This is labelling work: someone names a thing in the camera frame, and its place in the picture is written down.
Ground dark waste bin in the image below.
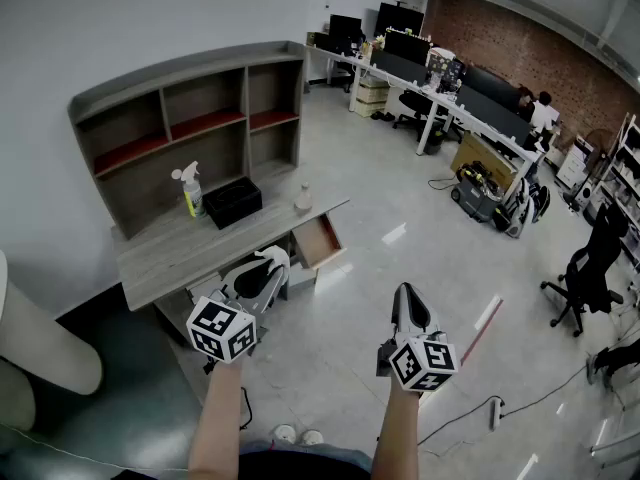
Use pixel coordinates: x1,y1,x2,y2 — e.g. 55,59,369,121
424,127,446,157

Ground black high-back office chair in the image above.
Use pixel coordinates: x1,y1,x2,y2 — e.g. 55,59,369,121
540,202,630,339

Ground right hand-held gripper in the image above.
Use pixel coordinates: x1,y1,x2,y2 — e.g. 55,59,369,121
375,281,460,393

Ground wooden desk drawer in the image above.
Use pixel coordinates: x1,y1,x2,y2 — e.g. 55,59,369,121
291,212,347,271

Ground pink round bottle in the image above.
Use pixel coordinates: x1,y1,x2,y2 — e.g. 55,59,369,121
293,181,314,214

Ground black tissue box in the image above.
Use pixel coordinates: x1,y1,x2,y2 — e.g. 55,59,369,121
201,175,264,231

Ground person's left forearm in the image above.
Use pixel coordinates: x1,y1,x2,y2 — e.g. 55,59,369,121
187,357,246,480

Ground dark desk divider panel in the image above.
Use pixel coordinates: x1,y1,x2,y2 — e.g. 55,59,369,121
370,49,430,85
460,65,532,143

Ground black wheeled equipment case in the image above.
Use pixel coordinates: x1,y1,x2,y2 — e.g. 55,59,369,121
450,161,502,224

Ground colourful printed box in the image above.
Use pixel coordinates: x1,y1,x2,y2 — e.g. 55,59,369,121
426,47,467,93

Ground thin white floor cable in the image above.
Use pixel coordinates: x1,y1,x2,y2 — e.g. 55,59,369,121
0,421,191,472

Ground person's right forearm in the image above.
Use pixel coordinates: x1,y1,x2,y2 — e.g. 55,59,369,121
369,381,422,480

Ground white yellow spray bottle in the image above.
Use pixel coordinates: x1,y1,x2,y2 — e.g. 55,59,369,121
180,160,207,219

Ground white rounded furniture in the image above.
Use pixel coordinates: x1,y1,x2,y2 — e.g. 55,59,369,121
0,250,104,432

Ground stack of beige crates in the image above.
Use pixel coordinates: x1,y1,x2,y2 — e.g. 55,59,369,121
355,76,391,118

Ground black floor cable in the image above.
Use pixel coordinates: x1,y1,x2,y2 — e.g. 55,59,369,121
417,362,591,447

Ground white drawer cabinet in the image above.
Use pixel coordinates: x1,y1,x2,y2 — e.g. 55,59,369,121
554,135,592,190

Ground brown cardboard box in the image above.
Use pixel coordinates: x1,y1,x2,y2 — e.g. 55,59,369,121
449,131,520,190

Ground white black robot shells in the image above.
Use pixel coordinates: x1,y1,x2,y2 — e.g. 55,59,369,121
493,177,552,240

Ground white metal shelving rack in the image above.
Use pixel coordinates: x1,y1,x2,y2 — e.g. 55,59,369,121
589,112,640,274

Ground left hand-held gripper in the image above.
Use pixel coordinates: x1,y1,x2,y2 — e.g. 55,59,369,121
185,259,292,365

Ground black computer monitor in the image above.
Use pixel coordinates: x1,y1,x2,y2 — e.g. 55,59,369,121
374,1,426,38
328,13,364,45
383,27,433,67

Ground long white office desk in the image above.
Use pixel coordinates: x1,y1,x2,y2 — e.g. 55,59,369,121
305,43,545,205

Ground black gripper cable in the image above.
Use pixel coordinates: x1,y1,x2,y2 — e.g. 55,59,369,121
238,386,252,430

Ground grey wooden shelf unit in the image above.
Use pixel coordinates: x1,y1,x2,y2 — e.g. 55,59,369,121
68,40,307,241

